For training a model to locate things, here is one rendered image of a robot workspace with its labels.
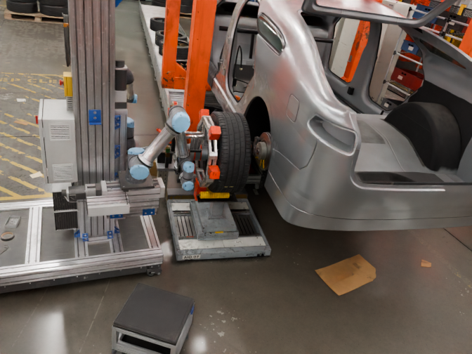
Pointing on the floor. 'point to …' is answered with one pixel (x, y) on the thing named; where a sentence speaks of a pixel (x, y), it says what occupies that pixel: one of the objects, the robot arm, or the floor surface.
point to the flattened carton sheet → (348, 274)
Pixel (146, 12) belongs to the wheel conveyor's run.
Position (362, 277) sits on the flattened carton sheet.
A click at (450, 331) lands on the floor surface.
